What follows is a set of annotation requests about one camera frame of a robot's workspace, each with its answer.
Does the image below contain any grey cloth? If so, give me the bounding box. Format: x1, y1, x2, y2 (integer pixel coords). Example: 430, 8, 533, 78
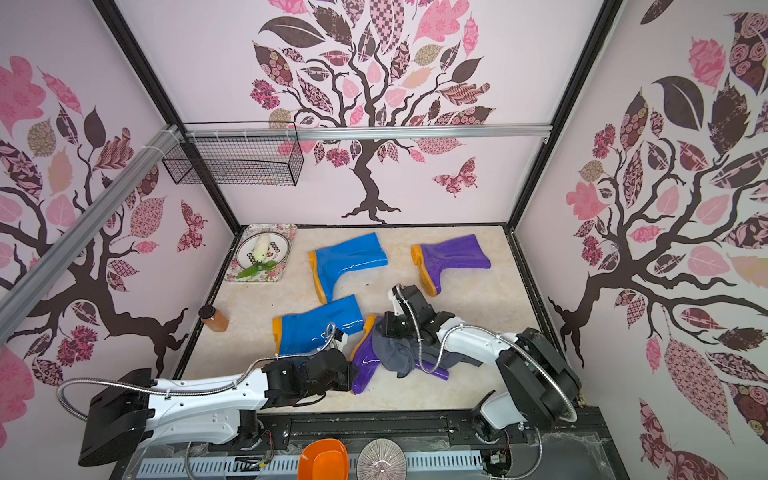
372, 327, 481, 380

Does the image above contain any purple boot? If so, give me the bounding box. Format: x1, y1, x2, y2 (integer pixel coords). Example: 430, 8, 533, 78
349, 313, 451, 396
410, 234, 492, 297

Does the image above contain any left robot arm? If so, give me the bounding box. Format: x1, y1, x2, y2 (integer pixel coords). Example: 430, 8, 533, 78
78, 349, 359, 467

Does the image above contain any blue boot near left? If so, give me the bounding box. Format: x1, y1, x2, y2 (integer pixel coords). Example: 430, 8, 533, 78
272, 295, 364, 356

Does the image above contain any blue boot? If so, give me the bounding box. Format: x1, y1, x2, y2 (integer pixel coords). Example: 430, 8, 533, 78
308, 233, 388, 305
272, 295, 364, 356

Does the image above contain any left flexible metal conduit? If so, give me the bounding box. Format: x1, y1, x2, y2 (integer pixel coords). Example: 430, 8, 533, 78
56, 322, 346, 421

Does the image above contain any flexible metal conduit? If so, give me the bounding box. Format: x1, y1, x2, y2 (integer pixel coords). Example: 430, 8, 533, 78
56, 322, 346, 421
392, 284, 580, 424

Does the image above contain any blue boot far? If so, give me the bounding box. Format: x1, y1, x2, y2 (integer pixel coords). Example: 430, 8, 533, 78
308, 233, 388, 305

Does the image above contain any orange plastic bowl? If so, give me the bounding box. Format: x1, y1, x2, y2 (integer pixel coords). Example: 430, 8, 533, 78
297, 439, 350, 480

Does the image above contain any brown bottle black cap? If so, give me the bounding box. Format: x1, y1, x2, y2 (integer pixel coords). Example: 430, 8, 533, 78
198, 304, 229, 332

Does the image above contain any right flexible metal conduit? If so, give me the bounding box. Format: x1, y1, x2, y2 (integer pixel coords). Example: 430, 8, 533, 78
392, 284, 580, 424

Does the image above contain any floral tray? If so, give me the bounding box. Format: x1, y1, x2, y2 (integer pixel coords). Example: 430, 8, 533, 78
225, 224, 298, 283

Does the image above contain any patterned plate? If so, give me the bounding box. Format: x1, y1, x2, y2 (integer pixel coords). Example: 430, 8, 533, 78
234, 231, 291, 269

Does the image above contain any white flower with leaves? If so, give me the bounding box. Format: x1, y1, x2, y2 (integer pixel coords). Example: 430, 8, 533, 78
237, 233, 279, 279

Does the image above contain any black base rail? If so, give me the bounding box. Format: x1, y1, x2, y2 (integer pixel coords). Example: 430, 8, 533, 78
119, 406, 607, 451

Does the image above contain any white slotted cable duct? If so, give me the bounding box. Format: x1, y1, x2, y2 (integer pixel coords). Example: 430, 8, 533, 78
134, 449, 487, 480

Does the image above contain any aluminium rail back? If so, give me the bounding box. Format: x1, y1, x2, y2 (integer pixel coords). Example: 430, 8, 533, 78
184, 124, 553, 141

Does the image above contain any aluminium rail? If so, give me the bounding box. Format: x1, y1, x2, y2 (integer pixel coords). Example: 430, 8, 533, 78
1, 125, 181, 342
184, 124, 553, 141

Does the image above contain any black wire basket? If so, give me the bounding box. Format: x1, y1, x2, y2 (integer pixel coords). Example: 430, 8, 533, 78
163, 120, 304, 186

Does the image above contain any aluminium rail left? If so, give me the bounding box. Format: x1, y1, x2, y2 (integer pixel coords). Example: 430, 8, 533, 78
1, 125, 181, 342

